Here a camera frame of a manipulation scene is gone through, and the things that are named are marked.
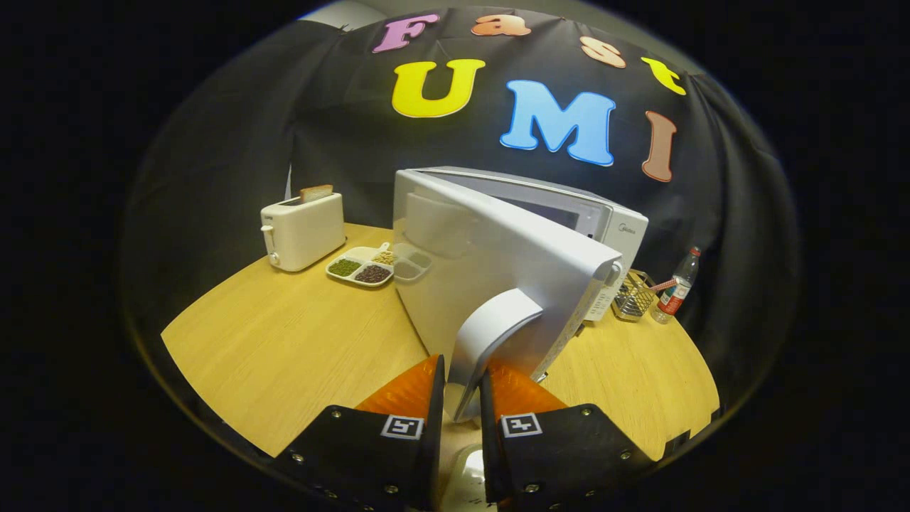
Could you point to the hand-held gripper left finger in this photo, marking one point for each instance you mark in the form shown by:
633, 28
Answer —
434, 455

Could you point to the pink striped straw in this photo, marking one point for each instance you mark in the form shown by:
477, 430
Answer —
662, 286

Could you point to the black backdrop cloth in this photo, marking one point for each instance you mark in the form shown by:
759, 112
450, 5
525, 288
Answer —
213, 178

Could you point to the toast slice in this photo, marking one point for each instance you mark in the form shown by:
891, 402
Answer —
316, 193

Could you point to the white divided bean tray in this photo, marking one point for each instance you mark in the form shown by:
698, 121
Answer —
359, 270

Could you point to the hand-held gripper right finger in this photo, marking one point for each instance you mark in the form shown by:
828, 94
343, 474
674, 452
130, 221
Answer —
489, 455

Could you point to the white microwave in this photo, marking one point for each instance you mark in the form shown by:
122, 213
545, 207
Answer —
498, 270

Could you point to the white toaster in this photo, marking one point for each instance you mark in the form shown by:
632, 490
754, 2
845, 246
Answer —
306, 231

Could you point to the clear bottle red label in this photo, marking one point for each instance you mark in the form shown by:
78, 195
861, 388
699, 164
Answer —
675, 295

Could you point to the white plate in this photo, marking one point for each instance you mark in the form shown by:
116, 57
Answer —
466, 476

